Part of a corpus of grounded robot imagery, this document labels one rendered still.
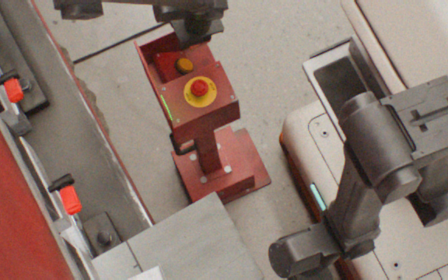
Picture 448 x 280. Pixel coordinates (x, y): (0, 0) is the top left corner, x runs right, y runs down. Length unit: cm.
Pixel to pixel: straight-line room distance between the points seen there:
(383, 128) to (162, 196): 173
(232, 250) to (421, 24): 53
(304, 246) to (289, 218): 126
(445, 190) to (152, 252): 55
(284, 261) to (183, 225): 29
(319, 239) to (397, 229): 99
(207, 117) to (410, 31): 70
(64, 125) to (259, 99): 103
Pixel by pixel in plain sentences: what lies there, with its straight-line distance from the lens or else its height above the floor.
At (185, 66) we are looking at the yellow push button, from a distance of 190.
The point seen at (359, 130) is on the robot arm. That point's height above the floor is 162.
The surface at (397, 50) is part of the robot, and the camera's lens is 125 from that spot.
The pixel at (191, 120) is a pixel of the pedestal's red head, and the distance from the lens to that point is 180.
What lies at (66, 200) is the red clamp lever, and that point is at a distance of 123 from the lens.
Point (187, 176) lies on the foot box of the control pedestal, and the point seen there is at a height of 12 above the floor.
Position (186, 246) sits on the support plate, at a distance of 150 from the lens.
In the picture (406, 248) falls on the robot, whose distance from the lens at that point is 225.
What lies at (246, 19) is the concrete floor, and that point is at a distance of 276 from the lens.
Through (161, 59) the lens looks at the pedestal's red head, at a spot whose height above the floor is 75.
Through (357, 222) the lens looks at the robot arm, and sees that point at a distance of 116.
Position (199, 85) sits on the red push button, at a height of 81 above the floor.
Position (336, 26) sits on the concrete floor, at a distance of 275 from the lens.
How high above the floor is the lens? 246
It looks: 71 degrees down
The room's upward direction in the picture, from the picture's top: 11 degrees counter-clockwise
